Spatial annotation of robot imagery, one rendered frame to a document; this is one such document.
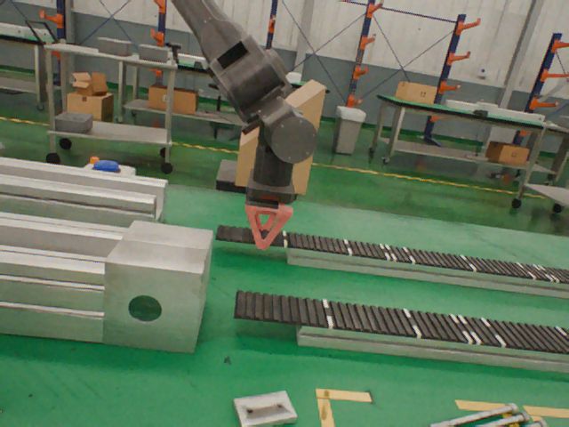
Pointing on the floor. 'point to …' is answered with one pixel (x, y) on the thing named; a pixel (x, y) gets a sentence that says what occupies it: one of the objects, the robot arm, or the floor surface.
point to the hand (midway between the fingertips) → (262, 236)
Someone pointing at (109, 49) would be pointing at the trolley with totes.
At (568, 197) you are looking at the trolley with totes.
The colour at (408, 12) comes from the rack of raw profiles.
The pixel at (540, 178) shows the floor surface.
